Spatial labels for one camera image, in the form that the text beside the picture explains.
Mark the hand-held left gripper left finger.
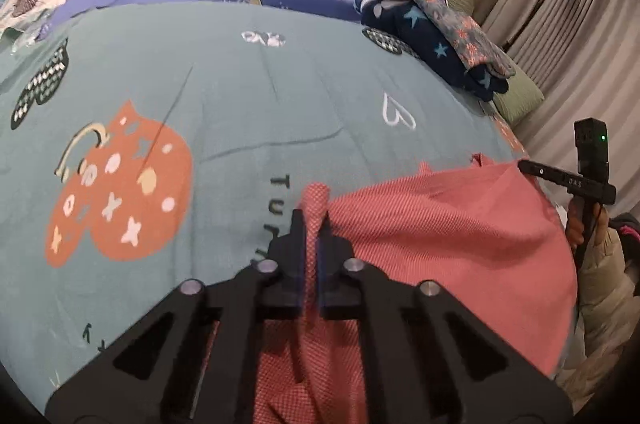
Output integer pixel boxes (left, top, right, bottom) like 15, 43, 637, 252
45, 209, 308, 424

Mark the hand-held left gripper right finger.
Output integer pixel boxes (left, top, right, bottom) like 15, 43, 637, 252
320, 226, 573, 424

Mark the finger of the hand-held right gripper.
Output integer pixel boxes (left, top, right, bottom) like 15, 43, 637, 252
518, 160, 561, 185

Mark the pink long-sleeve shirt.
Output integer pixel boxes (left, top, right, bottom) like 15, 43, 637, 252
252, 154, 578, 424

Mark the person's right hand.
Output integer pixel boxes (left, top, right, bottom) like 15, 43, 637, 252
566, 203, 610, 251

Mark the beige curtain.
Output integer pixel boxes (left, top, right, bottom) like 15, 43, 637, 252
470, 0, 640, 225

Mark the teal printed blanket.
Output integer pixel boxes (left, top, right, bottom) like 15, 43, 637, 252
0, 1, 531, 410

